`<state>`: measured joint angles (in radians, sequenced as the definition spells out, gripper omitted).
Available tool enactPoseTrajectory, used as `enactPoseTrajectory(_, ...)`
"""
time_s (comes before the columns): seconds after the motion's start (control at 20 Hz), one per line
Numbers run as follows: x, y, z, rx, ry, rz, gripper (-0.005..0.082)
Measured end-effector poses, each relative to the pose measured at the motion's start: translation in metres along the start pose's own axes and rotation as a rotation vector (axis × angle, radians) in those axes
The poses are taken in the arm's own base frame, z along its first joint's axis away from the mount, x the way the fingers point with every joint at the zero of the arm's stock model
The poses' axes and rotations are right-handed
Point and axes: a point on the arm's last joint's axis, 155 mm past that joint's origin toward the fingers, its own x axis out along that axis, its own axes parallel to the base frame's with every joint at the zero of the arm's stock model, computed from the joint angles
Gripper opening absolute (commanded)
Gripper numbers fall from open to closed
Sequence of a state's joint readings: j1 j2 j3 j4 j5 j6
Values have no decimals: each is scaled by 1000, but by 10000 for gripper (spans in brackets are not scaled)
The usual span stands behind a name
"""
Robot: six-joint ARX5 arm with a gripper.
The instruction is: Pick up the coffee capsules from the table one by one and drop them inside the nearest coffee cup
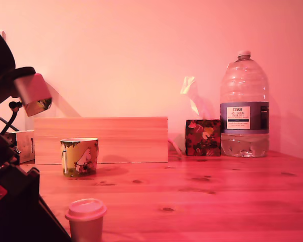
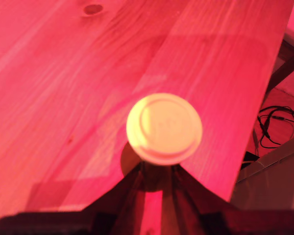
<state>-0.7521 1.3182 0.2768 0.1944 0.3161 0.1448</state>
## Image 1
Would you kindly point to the large clear water bottle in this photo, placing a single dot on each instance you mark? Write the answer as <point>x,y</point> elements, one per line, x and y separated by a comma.
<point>245,88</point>

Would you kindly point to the long wooden box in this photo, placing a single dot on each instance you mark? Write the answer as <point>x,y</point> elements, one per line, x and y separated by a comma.
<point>103,141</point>

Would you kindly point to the white lidded paper cup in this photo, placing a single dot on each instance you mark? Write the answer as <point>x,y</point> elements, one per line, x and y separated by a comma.
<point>86,221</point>

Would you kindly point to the white tissue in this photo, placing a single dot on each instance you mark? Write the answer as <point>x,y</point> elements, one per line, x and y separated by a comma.
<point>190,93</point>

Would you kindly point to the yellow cartoon print mug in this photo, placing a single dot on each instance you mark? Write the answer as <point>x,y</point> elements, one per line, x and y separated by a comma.
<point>78,158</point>

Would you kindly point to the floral tissue box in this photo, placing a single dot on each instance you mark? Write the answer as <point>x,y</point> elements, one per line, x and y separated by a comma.
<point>203,138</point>

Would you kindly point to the small pale cardboard box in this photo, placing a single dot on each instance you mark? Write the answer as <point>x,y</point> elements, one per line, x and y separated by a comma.
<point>25,146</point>

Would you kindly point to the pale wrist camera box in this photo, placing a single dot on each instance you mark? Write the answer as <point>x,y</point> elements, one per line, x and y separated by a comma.
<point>32,90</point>

